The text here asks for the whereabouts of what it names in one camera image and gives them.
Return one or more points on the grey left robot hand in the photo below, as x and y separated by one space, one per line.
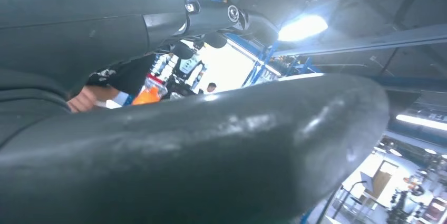
87 23

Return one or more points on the person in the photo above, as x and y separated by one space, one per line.
129 74
210 88

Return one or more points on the blue metal rack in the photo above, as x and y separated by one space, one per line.
260 65

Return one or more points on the ceiling light panel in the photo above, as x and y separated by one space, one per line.
302 27
420 122

